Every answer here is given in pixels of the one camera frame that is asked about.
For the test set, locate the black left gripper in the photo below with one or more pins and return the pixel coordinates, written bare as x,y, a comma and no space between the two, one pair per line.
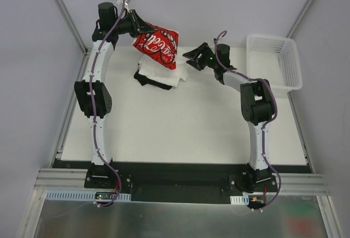
136,21

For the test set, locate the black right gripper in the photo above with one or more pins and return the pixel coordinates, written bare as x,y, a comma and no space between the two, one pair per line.
202,56

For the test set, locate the white t shirt red print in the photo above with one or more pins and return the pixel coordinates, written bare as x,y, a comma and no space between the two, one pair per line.
161,46

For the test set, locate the black t shirt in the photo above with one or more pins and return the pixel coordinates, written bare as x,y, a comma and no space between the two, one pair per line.
143,80

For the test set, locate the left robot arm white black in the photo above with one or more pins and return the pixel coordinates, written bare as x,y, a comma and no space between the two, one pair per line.
92,94

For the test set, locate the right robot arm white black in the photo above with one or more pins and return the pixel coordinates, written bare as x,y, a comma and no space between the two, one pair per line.
258,108

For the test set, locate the white plastic basket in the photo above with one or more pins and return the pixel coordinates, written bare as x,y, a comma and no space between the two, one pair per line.
275,59

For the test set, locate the aluminium frame post left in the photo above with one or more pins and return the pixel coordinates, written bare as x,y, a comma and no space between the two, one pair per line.
71,25

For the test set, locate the aluminium frame post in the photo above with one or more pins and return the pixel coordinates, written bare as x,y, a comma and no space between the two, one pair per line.
302,15
71,25

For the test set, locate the aluminium side rail right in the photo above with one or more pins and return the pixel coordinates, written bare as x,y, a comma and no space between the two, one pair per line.
299,131

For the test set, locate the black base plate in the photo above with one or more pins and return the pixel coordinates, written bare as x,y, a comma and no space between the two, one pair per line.
196,195

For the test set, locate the white slotted cable duct right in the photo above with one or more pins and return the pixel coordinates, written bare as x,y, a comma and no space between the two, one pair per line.
246,199

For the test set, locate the white slotted cable duct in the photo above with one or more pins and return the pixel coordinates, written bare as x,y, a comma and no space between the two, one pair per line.
78,195
246,199

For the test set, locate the aluminium frame post right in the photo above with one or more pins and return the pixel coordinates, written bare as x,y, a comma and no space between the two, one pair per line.
302,15

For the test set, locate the white slotted cable duct left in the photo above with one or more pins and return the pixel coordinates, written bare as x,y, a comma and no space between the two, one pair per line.
78,195

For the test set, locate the aluminium front rail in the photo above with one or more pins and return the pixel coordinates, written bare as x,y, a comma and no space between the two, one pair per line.
77,179

